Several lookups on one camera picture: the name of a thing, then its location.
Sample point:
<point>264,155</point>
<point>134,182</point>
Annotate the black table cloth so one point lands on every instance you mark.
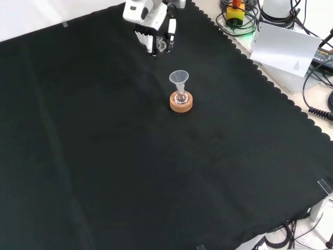
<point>104,156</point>

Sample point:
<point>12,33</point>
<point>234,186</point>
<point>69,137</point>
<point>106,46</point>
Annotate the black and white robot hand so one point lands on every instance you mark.
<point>145,36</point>

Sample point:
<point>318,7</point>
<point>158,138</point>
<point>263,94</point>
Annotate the black power adapter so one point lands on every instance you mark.
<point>323,57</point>

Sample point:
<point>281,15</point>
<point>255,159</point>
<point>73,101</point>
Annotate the clear plastic funnel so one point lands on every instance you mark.
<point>179,76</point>

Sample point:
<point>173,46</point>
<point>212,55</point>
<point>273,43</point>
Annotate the yellow stop button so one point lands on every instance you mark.
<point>235,14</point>

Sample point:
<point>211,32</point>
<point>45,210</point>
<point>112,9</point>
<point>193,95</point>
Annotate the white box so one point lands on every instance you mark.
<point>291,80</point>

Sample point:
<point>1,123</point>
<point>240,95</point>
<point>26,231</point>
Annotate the pale board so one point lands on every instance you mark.
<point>283,49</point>

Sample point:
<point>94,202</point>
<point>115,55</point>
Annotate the clear glass graduated cylinder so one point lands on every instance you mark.
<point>161,45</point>

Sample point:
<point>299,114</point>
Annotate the clear round-bottom flask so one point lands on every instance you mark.
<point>181,97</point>

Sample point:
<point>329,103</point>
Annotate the white round device base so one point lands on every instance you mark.
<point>275,9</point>

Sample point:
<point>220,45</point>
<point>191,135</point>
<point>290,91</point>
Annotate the white table bracket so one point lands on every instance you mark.
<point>321,208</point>

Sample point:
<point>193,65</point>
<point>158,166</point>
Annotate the clear tape piece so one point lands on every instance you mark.
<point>325,186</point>
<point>201,247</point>
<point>65,24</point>

